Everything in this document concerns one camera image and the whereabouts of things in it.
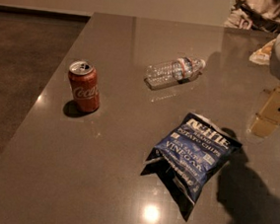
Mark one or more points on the yellow white snack packet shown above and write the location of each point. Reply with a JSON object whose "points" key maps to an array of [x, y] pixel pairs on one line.
{"points": [[262, 55]]}

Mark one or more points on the clear plastic water bottle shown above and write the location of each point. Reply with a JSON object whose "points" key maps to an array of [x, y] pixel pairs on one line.
{"points": [[174, 72]]}

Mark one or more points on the blue kettle chips bag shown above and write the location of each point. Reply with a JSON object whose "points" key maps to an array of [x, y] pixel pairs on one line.
{"points": [[188, 157]]}

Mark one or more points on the red coke can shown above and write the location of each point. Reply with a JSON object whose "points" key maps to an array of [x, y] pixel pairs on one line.
{"points": [[84, 85]]}

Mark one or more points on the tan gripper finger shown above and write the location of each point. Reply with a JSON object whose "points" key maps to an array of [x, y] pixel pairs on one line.
{"points": [[267, 119]]}

